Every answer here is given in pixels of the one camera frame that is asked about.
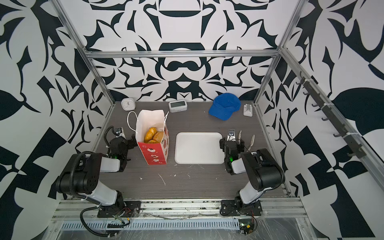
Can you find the metal white-tipped tongs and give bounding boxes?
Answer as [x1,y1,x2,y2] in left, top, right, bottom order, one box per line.
[236,130,256,152]

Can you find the orange fake croissant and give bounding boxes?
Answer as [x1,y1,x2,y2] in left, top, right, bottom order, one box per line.
[144,127,158,143]

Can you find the red white paper bag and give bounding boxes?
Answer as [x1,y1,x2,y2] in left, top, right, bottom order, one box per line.
[127,110,170,165]

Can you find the sesame oval fake bread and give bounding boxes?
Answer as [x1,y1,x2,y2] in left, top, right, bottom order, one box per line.
[153,132,164,143]

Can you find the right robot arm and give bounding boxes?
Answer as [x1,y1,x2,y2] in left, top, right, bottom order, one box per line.
[219,137,285,210]

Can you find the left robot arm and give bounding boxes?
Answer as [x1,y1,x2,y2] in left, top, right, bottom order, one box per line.
[55,136,138,215]

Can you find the white plastic tray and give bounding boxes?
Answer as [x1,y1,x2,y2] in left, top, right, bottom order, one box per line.
[175,132,225,165]

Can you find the white power adapter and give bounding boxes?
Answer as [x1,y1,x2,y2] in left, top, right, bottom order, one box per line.
[243,104,253,117]

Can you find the small white round clock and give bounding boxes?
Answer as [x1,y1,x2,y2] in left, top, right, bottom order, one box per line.
[121,98,136,112]

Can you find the blue baseball cap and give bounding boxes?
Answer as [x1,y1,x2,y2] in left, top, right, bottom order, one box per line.
[209,93,242,121]

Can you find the white digital clock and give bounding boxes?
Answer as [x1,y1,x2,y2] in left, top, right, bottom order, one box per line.
[169,100,188,113]

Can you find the green circuit board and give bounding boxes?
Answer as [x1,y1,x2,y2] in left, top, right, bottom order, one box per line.
[239,221,258,235]

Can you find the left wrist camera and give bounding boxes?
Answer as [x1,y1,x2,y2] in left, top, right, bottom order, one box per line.
[114,127,126,139]

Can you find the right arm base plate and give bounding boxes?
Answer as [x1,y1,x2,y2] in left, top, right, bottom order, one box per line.
[220,200,263,217]

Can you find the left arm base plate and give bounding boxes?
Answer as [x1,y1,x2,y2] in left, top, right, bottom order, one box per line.
[97,201,142,218]

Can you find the white slotted cable duct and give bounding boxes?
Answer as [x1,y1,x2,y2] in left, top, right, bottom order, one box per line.
[59,218,241,232]

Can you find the wall hook rail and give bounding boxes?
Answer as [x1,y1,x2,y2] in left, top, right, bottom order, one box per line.
[297,73,367,159]

